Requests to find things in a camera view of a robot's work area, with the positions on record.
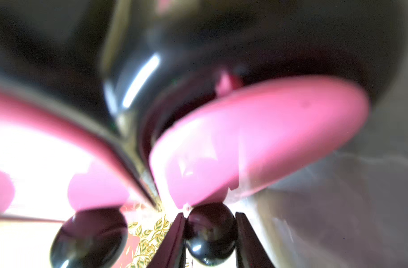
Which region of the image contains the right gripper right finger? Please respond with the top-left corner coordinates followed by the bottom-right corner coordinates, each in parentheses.
top-left (235, 212), bottom-right (275, 268)

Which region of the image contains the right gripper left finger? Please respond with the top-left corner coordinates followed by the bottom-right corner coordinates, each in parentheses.
top-left (147, 213), bottom-right (186, 268)

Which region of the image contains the pink drawer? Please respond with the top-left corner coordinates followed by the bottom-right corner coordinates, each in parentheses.
top-left (148, 74), bottom-right (370, 267)
top-left (0, 92), bottom-right (151, 268)

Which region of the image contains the black drawer cabinet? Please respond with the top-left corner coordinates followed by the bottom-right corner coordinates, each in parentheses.
top-left (0, 1), bottom-right (408, 202)

